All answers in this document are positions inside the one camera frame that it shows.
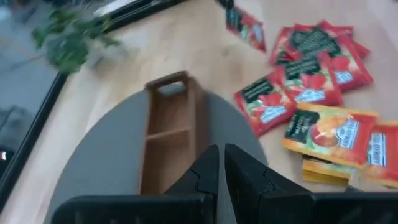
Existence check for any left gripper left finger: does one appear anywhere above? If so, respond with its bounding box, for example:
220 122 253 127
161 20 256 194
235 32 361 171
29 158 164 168
51 144 220 224

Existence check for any wooden tea box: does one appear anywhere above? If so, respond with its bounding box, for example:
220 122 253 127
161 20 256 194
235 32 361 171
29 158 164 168
139 70 209 196

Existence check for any black aluminium table frame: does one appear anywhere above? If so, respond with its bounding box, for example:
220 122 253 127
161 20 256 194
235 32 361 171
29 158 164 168
0 0 187 212

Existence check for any grey round mat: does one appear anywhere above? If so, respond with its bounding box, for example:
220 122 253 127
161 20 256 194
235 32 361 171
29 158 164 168
43 88 269 224

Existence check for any red tea packet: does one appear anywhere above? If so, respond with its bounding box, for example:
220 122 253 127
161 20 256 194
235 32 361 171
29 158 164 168
274 57 345 107
268 26 298 67
233 74 297 138
287 27 374 93
225 5 267 53
294 19 371 60

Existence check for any orange tea packet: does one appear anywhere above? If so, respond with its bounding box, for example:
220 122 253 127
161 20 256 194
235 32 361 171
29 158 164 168
281 102 379 169
300 154 354 187
362 122 398 190

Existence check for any potted green plant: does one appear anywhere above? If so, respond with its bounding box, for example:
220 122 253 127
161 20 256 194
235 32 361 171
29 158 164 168
30 7 131 75

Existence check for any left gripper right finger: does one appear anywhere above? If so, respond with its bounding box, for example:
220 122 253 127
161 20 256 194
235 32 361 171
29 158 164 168
224 142 398 224

